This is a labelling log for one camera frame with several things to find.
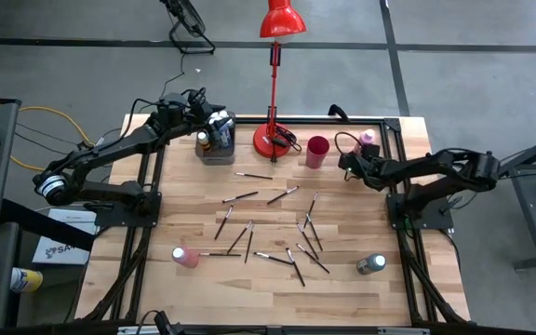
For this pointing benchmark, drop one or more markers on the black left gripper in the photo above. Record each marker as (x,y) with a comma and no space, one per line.
(203,109)

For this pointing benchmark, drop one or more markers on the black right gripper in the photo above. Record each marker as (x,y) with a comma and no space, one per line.
(361,163)

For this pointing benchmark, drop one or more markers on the large pink paint bottle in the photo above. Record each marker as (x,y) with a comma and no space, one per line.
(367,136)

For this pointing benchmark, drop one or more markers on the gold ochre paint bottle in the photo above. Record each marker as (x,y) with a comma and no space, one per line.
(204,144)

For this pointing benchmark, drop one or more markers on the large blue paint bottle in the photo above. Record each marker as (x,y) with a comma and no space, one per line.
(225,137)

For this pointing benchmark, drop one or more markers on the large grey paint bottle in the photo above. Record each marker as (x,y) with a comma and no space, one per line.
(369,265)

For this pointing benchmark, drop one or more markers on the large coral red paint bottle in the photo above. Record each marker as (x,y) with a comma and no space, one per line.
(186,258)

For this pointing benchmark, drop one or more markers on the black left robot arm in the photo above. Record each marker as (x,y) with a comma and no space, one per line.
(110,144)

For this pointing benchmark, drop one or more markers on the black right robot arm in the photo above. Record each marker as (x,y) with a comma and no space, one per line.
(435,163)

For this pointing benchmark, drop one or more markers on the dark red plastic cup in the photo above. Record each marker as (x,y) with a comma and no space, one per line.
(317,153)

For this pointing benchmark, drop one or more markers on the grey translucent plastic bin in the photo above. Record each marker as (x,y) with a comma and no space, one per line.
(214,156)

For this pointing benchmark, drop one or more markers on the black clamp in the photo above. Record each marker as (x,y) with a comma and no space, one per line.
(338,111)

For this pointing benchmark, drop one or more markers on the black floor fan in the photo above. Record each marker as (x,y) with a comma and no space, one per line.
(186,18)

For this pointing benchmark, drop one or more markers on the red desk lamp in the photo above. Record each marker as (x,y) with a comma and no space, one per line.
(281,21)

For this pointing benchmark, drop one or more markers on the black metal beam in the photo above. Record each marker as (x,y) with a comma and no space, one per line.
(40,223)

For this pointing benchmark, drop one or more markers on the white cardboard box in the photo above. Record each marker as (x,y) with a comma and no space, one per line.
(58,251)

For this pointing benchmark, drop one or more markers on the yellow white spray can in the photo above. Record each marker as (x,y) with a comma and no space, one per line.
(28,280)

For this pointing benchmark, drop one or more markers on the black aluminium table frame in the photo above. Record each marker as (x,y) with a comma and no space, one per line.
(296,122)

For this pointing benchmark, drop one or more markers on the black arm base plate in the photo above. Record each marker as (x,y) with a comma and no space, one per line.
(110,216)
(431,218)

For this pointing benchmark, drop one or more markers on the silver metal bracket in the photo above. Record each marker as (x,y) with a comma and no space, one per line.
(133,330)
(403,331)

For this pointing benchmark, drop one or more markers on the black metal workbench frame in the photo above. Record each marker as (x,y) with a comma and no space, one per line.
(535,232)

